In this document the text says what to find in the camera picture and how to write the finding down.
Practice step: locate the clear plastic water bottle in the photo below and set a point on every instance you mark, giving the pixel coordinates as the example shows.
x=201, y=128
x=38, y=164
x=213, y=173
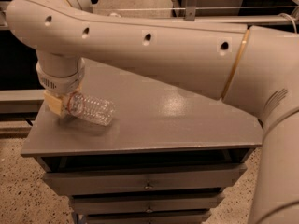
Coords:
x=89, y=108

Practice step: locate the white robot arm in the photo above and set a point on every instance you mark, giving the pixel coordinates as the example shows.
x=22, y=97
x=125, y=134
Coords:
x=254, y=69

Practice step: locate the top grey drawer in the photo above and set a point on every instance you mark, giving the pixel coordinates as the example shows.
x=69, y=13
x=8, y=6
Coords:
x=126, y=181

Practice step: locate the grey drawer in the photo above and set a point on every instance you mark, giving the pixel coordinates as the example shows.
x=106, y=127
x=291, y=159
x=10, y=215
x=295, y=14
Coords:
x=148, y=203
x=126, y=181
x=173, y=217

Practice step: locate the grey drawer cabinet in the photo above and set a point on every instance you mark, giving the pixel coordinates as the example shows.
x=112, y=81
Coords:
x=155, y=126

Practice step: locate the middle grey drawer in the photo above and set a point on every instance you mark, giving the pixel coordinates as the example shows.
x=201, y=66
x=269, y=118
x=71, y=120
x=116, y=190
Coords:
x=148, y=203

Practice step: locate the bottom grey drawer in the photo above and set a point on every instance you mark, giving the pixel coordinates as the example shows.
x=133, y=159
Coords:
x=173, y=217

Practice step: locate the grey lower side rail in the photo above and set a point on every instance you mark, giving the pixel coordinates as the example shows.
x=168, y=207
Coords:
x=21, y=101

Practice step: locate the grey metal rail frame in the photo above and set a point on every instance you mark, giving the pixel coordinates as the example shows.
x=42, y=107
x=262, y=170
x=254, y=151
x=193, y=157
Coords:
x=277, y=13

